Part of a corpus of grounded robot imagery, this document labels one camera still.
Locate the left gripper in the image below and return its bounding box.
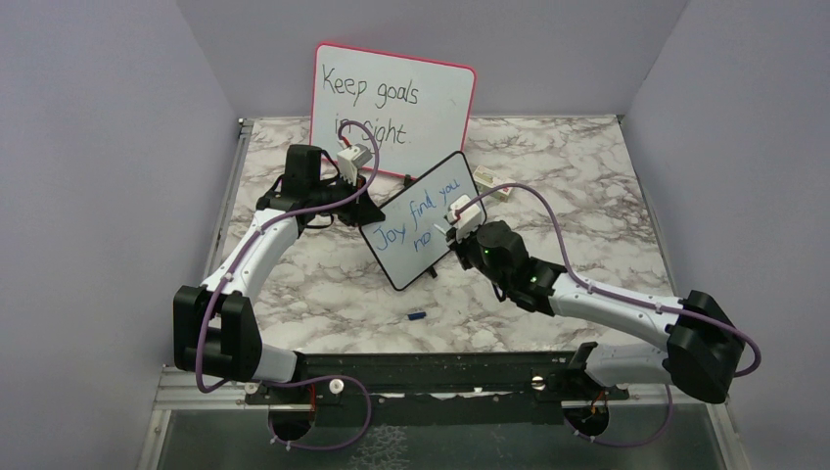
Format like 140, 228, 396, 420
310, 170, 386, 227

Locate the black framed small whiteboard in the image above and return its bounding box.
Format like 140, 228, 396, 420
359, 151, 479, 291

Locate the blue marker cap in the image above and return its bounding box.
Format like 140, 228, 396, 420
407, 311, 427, 321

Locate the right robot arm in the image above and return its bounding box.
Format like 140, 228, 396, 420
446, 221, 747, 404

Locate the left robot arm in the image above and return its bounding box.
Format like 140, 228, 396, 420
173, 144, 385, 402

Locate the pink framed whiteboard with writing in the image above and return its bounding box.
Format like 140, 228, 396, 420
309, 43, 477, 176

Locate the white eraser box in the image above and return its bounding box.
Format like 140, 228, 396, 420
473, 165, 514, 202

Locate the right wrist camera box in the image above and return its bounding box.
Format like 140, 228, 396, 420
445, 194, 486, 242

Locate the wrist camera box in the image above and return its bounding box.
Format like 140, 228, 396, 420
445, 194, 486, 242
337, 144, 373, 186

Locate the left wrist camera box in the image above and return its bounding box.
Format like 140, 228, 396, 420
337, 144, 373, 186

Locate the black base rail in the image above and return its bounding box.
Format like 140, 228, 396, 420
245, 352, 629, 428

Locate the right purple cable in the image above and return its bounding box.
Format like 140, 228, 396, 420
453, 182, 762, 448

